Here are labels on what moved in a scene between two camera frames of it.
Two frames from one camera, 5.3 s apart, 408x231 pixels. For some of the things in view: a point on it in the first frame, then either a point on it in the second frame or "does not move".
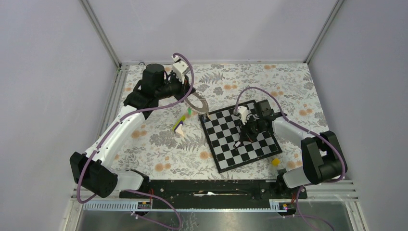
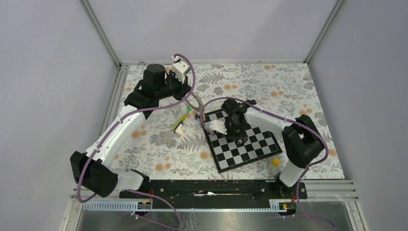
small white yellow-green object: [178, 127] does not move
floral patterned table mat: [171, 143] does not move
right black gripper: [245, 131] to [236, 137]
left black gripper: [184, 89] does not move
